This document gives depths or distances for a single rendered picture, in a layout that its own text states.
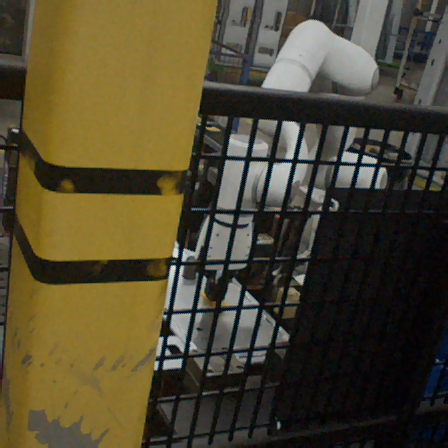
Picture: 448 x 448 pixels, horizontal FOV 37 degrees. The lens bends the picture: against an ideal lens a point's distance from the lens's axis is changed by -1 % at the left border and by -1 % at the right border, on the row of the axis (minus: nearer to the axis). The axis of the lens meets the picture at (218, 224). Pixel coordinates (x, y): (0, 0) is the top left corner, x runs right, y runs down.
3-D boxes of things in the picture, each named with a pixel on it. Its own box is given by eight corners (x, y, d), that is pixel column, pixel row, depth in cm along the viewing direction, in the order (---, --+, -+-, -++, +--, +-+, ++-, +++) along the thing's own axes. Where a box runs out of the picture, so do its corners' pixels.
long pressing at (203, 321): (37, 139, 230) (37, 135, 229) (100, 143, 240) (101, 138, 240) (198, 371, 117) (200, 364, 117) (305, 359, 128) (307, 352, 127)
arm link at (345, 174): (320, 222, 203) (332, 144, 195) (379, 237, 195) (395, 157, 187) (305, 232, 193) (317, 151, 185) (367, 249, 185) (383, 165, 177)
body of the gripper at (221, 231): (245, 207, 137) (234, 257, 141) (200, 206, 133) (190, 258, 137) (263, 222, 131) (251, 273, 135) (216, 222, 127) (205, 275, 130)
